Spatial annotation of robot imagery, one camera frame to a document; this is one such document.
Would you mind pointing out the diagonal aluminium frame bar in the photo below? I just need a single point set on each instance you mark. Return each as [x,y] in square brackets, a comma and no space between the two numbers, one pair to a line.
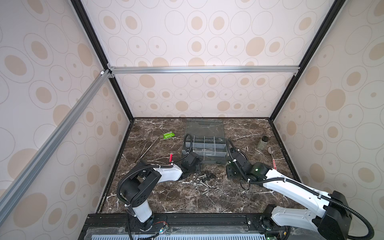
[30,172]

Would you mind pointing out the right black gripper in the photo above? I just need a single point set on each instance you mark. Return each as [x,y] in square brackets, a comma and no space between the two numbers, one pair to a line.
[228,168]

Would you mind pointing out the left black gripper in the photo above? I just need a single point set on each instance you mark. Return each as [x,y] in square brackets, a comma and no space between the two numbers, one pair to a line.
[198,167]

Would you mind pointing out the pink handled spoon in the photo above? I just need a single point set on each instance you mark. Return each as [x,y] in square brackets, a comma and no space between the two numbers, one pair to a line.
[271,152]

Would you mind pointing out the green snack packet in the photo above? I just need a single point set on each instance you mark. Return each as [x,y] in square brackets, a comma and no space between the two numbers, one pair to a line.
[168,135]

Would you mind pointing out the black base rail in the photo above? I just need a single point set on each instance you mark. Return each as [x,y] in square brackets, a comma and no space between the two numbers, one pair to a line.
[182,223]

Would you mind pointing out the horizontal aluminium frame bar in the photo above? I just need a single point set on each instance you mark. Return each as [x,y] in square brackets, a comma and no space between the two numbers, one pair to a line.
[203,70]

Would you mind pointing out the pink marker pen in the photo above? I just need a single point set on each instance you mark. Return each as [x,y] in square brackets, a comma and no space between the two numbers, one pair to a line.
[170,157]

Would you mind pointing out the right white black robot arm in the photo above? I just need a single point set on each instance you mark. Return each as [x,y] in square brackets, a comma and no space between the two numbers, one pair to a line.
[325,213]

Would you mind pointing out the pile of screws and nuts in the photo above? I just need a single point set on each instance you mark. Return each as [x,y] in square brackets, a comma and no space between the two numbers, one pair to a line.
[209,183]

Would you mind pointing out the grey compartment organizer box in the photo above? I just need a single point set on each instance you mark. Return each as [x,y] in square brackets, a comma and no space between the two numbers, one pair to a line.
[209,141]

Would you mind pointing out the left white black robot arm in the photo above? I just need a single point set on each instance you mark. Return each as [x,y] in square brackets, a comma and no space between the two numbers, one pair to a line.
[137,185]

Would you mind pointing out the small spice jar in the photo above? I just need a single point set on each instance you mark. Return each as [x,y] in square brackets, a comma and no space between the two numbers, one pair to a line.
[263,143]

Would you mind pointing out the metal tongs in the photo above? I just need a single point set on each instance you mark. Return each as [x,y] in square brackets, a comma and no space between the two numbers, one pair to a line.
[145,149]

